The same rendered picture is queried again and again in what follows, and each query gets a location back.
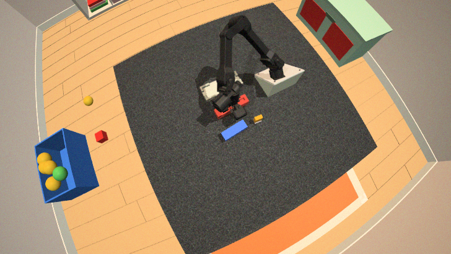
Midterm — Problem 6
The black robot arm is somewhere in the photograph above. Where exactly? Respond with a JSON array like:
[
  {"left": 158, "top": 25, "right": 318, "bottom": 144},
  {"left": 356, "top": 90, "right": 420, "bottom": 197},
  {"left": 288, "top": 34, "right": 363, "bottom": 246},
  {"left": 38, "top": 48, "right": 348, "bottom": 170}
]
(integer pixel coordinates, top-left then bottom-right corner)
[{"left": 212, "top": 15, "right": 285, "bottom": 113}]

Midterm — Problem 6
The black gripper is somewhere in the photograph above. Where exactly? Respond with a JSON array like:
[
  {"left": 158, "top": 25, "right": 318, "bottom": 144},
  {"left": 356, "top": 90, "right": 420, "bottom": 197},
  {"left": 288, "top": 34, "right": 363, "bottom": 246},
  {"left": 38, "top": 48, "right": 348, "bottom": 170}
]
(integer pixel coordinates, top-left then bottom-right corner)
[{"left": 230, "top": 95, "right": 247, "bottom": 120}]

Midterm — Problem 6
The orange rectangular block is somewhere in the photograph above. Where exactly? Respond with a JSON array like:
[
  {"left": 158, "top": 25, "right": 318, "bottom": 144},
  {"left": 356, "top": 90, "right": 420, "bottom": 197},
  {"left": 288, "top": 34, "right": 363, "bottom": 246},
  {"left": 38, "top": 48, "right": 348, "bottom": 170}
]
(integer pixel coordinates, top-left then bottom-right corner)
[{"left": 254, "top": 115, "right": 263, "bottom": 123}]

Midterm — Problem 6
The red long block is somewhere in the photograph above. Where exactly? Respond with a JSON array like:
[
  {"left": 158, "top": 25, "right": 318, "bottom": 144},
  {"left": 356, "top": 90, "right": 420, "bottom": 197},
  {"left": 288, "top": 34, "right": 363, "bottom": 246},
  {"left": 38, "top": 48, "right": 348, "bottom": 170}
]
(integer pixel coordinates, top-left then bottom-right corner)
[{"left": 214, "top": 94, "right": 249, "bottom": 119}]

